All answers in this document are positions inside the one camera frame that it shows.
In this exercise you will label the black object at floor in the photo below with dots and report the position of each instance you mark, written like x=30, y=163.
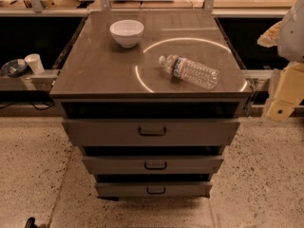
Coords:
x=31, y=223

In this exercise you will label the grey drawer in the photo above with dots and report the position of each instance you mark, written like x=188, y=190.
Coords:
x=154, y=165
x=148, y=132
x=154, y=189

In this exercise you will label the dark round dish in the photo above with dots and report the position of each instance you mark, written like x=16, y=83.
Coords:
x=14, y=68

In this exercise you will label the white ceramic bowl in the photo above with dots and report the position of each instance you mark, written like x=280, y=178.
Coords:
x=127, y=33

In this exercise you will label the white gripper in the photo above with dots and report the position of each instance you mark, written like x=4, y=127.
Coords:
x=293, y=37

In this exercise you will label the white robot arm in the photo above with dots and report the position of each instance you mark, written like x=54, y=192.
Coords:
x=288, y=36

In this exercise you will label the grey drawer cabinet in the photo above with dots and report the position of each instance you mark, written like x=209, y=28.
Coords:
x=103, y=80

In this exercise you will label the clear plastic water bottle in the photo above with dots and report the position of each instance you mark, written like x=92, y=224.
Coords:
x=192, y=72

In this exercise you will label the white paper cup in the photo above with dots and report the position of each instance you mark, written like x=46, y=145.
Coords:
x=34, y=62

